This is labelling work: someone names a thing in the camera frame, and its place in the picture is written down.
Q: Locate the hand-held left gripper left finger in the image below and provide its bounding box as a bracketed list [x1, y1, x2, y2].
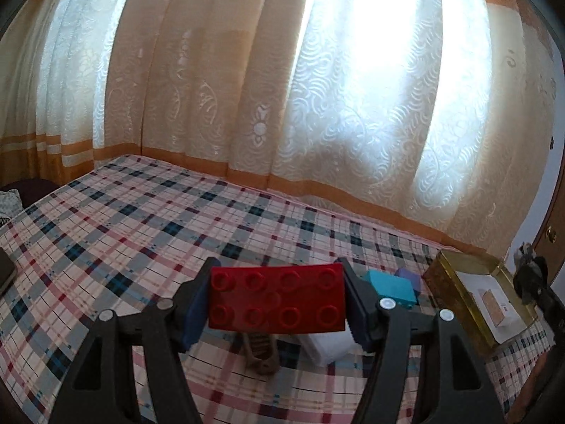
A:
[48, 257, 221, 424]

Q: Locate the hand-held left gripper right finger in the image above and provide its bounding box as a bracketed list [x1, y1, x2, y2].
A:
[335, 256, 506, 424]

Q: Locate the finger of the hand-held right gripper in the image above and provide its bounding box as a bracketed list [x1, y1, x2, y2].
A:
[514, 256, 549, 305]

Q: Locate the translucent white plastic box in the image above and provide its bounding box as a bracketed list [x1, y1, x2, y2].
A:
[300, 331, 360, 365]

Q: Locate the red toy building brick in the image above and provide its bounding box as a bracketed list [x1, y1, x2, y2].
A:
[208, 263, 347, 333]

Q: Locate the gold metal tin box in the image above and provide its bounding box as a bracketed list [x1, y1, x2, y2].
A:
[421, 249, 541, 356]

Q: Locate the brown wooden door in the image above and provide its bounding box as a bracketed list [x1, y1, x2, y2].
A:
[530, 210, 565, 285]

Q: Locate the teal block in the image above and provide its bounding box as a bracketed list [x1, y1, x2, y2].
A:
[363, 270, 418, 310]

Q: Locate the copper coloured flat box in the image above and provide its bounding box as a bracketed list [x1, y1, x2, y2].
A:
[480, 290, 509, 328]

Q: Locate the white paper liner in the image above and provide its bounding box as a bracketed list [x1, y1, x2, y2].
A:
[454, 271, 537, 344]

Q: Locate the purple block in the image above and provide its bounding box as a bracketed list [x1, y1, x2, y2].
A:
[394, 267, 421, 294]

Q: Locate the dark smartphone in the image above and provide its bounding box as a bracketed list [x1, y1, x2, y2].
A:
[0, 247, 18, 294]

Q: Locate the dark maroon cushion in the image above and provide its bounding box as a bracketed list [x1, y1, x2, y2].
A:
[8, 178, 58, 209]

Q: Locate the patterned pillow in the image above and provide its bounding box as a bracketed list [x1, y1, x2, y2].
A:
[0, 189, 23, 227]

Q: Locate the cream patterned curtain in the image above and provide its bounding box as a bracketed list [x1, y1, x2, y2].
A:
[0, 0, 558, 254]

